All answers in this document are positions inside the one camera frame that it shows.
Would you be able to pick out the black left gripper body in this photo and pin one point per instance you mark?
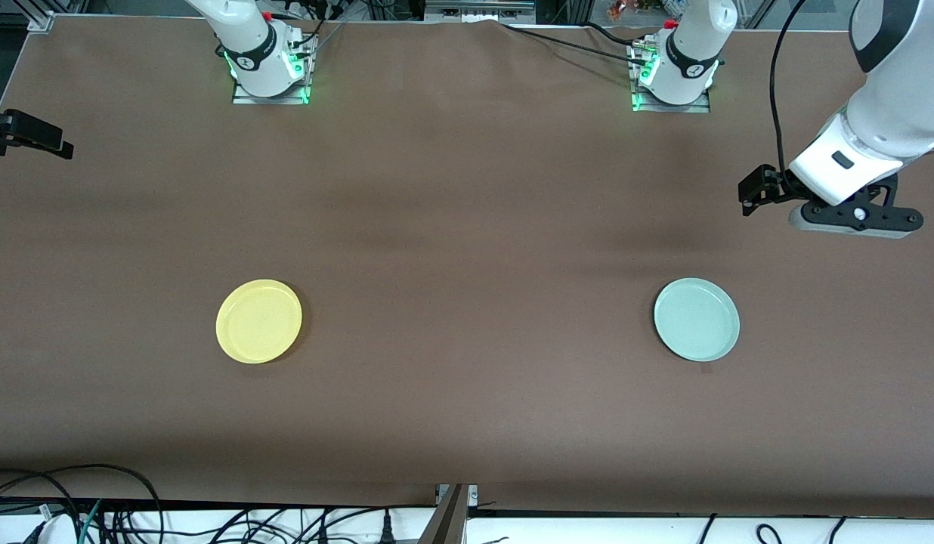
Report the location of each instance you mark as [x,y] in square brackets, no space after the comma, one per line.
[778,186]

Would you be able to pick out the pale green round plate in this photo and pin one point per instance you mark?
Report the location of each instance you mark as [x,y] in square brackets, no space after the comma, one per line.
[696,319]

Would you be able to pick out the yellow round plate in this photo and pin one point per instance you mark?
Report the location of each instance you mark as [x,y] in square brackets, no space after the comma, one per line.
[258,321]

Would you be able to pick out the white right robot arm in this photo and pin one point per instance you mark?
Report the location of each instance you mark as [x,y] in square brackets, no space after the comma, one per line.
[255,38]

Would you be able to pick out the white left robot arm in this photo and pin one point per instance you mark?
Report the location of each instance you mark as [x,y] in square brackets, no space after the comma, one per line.
[898,106]

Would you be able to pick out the colourful background toys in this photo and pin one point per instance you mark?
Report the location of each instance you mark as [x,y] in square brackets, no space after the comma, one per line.
[633,7]

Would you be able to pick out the brown table cover sheet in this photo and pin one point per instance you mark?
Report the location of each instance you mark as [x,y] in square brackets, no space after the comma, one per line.
[467,227]

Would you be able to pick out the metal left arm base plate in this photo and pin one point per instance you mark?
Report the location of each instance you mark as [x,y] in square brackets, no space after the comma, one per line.
[697,107]

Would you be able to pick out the aluminium frame corner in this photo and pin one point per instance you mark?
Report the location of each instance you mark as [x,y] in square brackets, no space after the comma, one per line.
[42,21]

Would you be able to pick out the black left camera mount bracket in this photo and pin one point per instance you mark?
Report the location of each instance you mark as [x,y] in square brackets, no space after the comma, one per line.
[890,219]

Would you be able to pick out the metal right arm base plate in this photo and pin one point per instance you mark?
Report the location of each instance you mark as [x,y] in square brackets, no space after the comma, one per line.
[244,97]

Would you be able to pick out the grey metal rail box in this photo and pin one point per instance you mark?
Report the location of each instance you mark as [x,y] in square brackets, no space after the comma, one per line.
[478,9]

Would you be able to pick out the aluminium profile post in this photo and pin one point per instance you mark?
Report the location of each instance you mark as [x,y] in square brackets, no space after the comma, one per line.
[452,521]

